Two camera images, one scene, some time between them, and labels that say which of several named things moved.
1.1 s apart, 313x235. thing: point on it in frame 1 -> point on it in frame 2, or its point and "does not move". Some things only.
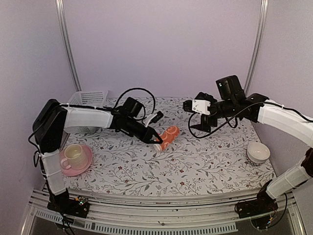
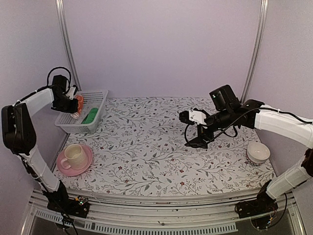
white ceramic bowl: (257, 152) does not move
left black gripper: (147, 136) -> (73, 108)
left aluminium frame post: (66, 43) does not move
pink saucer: (73, 172) does not move
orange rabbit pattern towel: (169, 135) -> (76, 115)
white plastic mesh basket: (95, 98) does not move
